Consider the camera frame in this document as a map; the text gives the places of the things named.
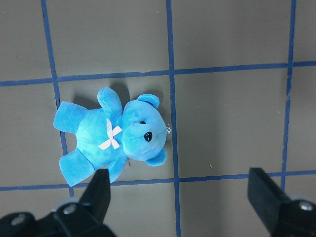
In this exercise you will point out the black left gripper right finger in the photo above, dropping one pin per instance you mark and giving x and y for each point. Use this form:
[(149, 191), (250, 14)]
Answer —
[(282, 215)]

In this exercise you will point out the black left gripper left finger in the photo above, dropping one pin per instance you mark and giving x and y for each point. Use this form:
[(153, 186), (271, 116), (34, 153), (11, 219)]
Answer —
[(73, 218)]

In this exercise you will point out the blue plush teddy bear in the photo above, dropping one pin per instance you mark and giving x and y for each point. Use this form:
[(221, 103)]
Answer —
[(110, 135)]

